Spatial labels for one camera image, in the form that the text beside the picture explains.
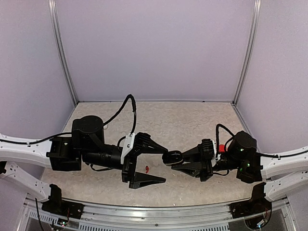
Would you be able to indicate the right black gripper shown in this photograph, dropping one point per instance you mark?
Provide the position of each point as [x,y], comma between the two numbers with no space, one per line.
[203,168]

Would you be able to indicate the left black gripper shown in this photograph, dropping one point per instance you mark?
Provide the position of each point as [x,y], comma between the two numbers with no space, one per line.
[137,180]

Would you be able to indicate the black earbud charging case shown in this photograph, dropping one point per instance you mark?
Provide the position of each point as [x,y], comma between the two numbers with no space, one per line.
[172,158]

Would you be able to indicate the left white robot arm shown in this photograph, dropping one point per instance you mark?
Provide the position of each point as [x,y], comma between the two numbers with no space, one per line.
[66,152]

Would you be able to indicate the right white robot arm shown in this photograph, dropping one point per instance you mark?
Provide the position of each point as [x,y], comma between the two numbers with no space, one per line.
[275,175]

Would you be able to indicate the red earbud charging case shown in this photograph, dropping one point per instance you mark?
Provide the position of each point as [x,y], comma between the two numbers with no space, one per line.
[222,148]

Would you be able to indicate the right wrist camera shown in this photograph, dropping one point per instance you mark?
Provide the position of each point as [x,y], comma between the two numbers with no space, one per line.
[208,150]

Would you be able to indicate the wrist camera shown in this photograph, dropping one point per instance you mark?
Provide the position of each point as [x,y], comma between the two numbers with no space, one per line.
[135,144]
[208,150]

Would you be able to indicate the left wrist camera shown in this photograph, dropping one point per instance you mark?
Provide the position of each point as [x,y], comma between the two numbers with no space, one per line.
[135,144]

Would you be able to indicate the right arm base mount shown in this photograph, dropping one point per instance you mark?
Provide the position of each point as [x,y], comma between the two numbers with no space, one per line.
[256,204]

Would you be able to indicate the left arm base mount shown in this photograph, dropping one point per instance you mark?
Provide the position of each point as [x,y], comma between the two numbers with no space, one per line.
[56,205]

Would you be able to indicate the front aluminium rail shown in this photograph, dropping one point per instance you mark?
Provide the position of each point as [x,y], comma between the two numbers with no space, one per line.
[99,217]

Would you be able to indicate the right aluminium frame post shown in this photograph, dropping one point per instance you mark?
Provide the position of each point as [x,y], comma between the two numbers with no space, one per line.
[248,51]

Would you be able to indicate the aluminium frame post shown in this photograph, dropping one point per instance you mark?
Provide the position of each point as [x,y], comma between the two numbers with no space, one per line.
[248,51]
[60,48]

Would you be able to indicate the left aluminium frame post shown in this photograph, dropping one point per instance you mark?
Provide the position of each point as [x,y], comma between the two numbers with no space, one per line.
[60,48]

